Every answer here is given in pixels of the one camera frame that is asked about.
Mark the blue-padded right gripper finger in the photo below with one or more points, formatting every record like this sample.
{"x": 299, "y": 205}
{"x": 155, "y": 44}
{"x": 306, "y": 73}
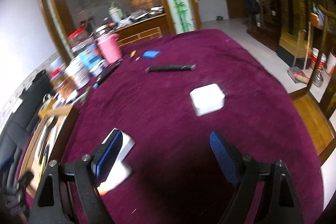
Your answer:
{"x": 228, "y": 158}

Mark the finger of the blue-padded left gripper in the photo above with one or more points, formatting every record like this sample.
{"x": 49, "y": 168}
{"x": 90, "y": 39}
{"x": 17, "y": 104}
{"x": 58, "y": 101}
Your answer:
{"x": 101, "y": 164}

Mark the white tube orange cap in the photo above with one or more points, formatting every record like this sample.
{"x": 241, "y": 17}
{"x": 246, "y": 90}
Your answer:
{"x": 119, "y": 173}

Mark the large white charger plug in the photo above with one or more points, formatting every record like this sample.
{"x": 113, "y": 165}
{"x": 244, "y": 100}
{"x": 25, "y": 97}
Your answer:
{"x": 119, "y": 144}

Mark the small white cube charger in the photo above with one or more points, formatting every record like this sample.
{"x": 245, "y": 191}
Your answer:
{"x": 207, "y": 99}

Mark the cardboard tray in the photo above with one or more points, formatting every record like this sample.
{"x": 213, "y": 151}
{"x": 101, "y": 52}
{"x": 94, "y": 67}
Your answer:
{"x": 48, "y": 143}

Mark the green lighter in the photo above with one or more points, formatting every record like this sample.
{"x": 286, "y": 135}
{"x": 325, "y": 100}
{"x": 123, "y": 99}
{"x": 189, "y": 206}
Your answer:
{"x": 84, "y": 96}

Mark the yellow packing tape roll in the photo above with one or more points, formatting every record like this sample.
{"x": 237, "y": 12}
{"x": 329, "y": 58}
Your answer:
{"x": 46, "y": 106}

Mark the brown jar red lid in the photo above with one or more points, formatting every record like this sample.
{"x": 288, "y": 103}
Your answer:
{"x": 63, "y": 84}

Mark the black markers pair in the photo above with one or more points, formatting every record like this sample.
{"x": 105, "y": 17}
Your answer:
{"x": 106, "y": 73}

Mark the purple velvet tablecloth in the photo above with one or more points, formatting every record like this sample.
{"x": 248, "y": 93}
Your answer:
{"x": 169, "y": 95}

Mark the white supplement jar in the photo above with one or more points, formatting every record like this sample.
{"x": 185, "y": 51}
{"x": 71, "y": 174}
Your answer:
{"x": 78, "y": 73}

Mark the black leather sofa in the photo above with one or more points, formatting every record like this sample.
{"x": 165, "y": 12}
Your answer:
{"x": 20, "y": 126}

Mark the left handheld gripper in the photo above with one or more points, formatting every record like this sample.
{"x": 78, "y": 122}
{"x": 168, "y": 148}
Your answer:
{"x": 14, "y": 208}

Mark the wooden chair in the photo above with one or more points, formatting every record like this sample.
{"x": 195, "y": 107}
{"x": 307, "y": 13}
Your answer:
{"x": 316, "y": 113}

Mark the long black stick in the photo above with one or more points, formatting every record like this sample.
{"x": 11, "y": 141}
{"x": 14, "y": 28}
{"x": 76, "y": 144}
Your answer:
{"x": 171, "y": 68}

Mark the small yellow-black screwdriver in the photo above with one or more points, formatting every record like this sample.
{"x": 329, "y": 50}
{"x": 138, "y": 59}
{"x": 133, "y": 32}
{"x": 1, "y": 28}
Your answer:
{"x": 132, "y": 55}

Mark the pink knit-covered bottle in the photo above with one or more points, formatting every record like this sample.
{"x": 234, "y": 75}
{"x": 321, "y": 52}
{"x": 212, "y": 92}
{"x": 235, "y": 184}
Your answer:
{"x": 108, "y": 45}

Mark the blue lighter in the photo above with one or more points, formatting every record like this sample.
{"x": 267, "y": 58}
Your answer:
{"x": 150, "y": 54}

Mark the clear jar red lid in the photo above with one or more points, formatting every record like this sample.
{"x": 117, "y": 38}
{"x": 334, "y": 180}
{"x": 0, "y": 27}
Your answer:
{"x": 76, "y": 38}

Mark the white green cup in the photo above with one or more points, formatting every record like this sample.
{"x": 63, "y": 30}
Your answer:
{"x": 115, "y": 13}

